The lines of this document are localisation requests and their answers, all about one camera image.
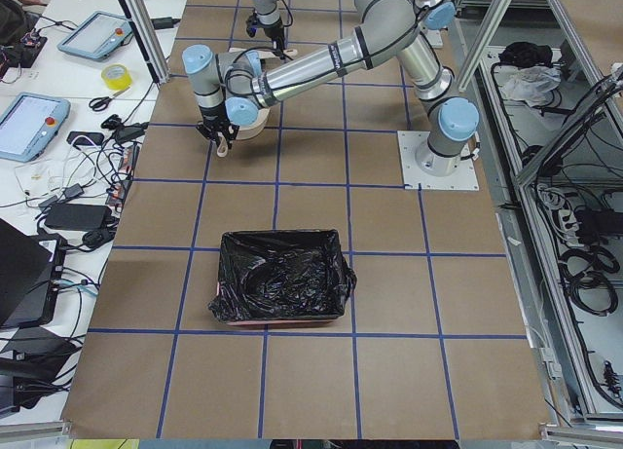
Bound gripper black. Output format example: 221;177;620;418
196;108;239;148
265;22;284;41

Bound white hand brush black bristles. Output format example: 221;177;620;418
252;48;299;60

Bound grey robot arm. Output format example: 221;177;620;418
182;0;480;159
246;0;293;50

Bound bin with black bag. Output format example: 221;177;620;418
208;229;357;325

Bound yellow tape roll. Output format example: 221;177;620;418
100;63;132;91

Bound blue teach pendant far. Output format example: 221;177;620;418
57;11;132;61

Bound blue teach pendant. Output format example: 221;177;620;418
1;93;71;163
57;11;132;61

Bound black power adapter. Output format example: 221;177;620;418
44;204;112;231

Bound blue teach pendant near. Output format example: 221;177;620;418
1;93;71;163

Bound black laptop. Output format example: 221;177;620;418
1;221;67;330

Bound crumpled white cloth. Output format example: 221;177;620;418
500;66;562;107

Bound aluminium frame post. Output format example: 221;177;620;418
117;0;170;85

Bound black handled scissors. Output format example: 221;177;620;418
88;88;128;112

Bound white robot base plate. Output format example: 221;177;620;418
397;131;480;192

